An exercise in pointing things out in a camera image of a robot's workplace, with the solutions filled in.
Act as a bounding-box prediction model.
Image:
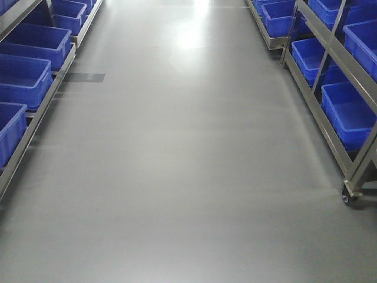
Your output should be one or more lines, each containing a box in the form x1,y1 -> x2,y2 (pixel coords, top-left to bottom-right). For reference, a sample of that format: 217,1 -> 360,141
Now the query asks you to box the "blue bin right upper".
343,19 -> 376,81

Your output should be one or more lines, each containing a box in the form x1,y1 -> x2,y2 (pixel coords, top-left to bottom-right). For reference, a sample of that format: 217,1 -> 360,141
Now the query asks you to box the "right steel flow rack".
282,1 -> 376,206

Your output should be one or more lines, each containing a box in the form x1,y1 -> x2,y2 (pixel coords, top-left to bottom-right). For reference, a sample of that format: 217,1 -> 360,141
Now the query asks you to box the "left steel flow rack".
1,1 -> 102,195

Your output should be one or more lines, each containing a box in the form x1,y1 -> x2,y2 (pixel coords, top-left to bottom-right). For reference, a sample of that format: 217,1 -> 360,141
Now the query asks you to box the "blue bin left nearest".
1,102 -> 27,168

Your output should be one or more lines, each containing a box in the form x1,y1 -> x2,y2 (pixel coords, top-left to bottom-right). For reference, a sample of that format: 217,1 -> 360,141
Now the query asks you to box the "blue bin right nearest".
321,82 -> 376,152

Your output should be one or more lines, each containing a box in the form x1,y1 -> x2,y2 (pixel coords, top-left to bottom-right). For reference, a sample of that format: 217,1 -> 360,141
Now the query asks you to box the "steel flow rack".
282,1 -> 376,206
1,1 -> 102,195

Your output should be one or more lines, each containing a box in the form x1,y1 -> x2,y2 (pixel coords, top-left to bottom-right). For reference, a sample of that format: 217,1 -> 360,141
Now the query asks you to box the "blue bin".
261,1 -> 295,38
1,54 -> 53,110
52,1 -> 87,36
1,23 -> 71,71
343,19 -> 376,81
291,37 -> 348,88
1,102 -> 27,168
321,82 -> 376,152

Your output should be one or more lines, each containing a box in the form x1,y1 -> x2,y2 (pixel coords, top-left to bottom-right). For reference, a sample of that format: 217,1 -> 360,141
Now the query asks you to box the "far right steel rack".
246,1 -> 296,51

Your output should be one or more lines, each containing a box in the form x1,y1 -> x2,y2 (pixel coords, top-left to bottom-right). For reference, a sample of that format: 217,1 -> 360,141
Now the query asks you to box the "blue bin far right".
261,1 -> 295,38

